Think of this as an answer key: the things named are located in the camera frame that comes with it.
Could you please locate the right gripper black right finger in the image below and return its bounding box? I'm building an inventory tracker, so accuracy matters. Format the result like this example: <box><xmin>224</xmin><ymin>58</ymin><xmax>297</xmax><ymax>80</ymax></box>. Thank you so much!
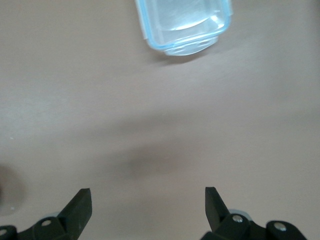
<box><xmin>199</xmin><ymin>186</ymin><xmax>308</xmax><ymax>240</ymax></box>

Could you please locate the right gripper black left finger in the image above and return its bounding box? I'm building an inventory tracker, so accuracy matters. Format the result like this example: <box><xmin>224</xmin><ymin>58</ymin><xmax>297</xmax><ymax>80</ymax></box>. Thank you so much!
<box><xmin>0</xmin><ymin>188</ymin><xmax>93</xmax><ymax>240</ymax></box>

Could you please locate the brown table cover mat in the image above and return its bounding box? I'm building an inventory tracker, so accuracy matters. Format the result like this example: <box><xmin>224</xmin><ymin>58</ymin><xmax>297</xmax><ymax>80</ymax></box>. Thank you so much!
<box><xmin>0</xmin><ymin>0</ymin><xmax>320</xmax><ymax>240</ymax></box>

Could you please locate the clear plastic food container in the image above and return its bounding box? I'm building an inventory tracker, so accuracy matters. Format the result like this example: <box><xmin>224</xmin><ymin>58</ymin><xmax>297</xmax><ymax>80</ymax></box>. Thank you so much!
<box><xmin>134</xmin><ymin>0</ymin><xmax>233</xmax><ymax>57</ymax></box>

